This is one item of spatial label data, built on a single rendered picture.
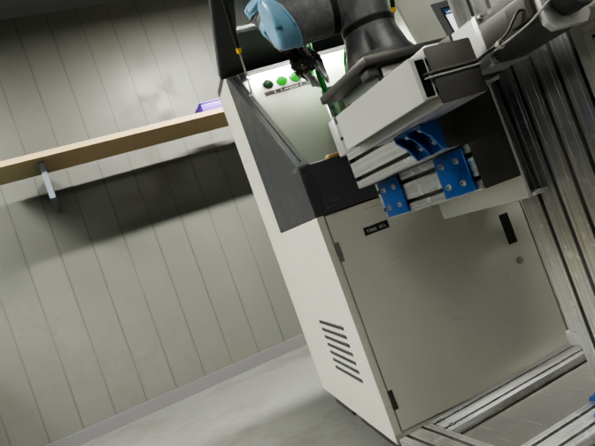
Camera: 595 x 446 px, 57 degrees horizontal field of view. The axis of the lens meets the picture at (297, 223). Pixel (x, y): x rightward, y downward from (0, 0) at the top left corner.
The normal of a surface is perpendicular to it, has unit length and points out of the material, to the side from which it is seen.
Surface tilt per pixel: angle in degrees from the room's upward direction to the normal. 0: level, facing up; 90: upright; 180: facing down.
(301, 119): 90
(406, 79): 90
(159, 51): 90
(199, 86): 90
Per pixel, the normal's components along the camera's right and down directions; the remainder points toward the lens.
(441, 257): 0.22, -0.10
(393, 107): -0.87, 0.31
